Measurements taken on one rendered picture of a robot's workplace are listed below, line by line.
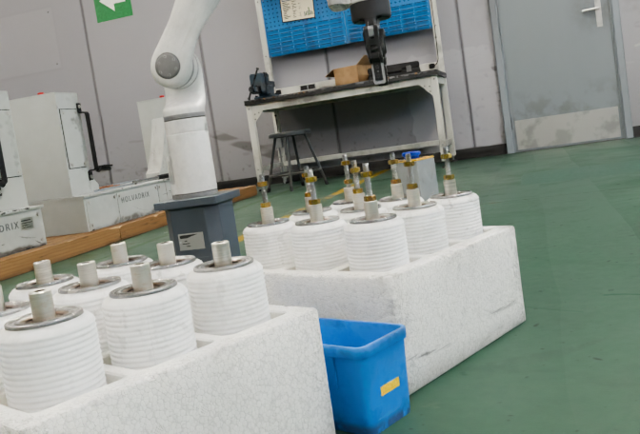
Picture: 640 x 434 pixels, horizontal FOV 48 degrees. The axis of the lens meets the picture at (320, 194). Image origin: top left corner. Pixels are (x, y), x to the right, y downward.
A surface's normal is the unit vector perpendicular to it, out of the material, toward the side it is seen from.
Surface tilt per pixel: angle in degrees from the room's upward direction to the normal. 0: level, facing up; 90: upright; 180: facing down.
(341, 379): 92
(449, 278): 90
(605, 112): 90
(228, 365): 90
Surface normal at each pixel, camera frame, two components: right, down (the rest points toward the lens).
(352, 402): -0.65, 0.19
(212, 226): 0.47, 0.02
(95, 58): -0.27, 0.12
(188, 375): 0.73, -0.05
